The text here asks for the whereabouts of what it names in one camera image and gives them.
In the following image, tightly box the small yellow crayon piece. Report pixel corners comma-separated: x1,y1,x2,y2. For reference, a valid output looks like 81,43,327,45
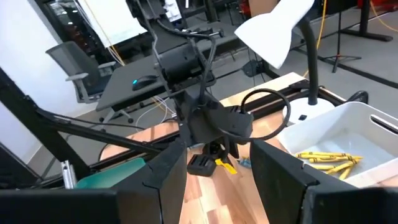
215,158,238,175

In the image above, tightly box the white gooseneck desk lamp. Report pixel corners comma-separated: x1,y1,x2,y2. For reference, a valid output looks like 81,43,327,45
234,0,336,126

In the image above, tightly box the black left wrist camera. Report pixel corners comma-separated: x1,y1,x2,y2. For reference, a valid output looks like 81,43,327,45
225,105,254,138

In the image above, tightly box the silver bracket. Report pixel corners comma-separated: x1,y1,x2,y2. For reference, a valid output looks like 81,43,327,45
60,159,78,190

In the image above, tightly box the grey office chair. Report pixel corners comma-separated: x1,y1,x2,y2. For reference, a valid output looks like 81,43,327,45
45,40,135,124

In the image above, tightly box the white plastic bin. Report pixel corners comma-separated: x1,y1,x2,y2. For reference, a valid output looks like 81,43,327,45
277,101,398,189

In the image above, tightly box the grey desk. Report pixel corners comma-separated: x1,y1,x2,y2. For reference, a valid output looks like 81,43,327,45
95,32,240,113

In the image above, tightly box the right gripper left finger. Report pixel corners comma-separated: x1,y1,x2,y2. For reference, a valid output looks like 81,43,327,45
0,138,188,224

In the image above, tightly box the orange cable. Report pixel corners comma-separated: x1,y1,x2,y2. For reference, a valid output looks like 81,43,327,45
302,0,328,78

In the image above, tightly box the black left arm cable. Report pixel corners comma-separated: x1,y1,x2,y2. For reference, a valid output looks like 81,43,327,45
217,88,292,143

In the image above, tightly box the black computer mouse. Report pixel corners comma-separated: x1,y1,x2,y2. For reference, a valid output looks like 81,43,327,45
131,75,160,92

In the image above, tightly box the black desk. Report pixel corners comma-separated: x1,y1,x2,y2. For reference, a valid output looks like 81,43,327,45
339,0,394,43

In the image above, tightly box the black tripod stand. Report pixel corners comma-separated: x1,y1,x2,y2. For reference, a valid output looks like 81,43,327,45
319,11,363,74

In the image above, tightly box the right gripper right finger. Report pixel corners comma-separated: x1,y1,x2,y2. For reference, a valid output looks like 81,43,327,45
250,139,398,224

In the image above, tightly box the black support beam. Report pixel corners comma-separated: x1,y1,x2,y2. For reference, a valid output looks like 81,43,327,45
0,67,162,181

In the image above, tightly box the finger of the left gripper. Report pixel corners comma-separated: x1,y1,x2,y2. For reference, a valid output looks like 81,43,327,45
222,136,241,160
186,153,218,178

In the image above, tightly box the green plastic tray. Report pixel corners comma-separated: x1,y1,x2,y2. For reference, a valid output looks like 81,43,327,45
75,157,147,190

